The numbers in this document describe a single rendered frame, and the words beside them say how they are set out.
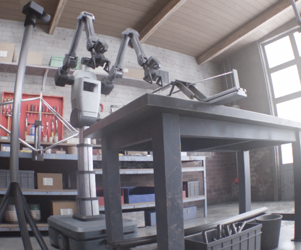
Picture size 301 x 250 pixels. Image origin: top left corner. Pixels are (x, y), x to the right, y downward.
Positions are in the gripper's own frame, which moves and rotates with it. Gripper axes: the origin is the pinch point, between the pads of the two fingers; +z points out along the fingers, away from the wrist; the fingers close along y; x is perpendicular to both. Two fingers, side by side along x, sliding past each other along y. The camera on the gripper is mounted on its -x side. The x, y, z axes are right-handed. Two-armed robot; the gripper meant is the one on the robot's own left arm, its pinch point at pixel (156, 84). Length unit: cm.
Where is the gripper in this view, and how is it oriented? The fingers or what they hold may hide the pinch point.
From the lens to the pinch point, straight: 178.1
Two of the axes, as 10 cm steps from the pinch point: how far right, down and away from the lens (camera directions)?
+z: 3.9, 7.7, -5.0
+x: -5.8, 6.3, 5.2
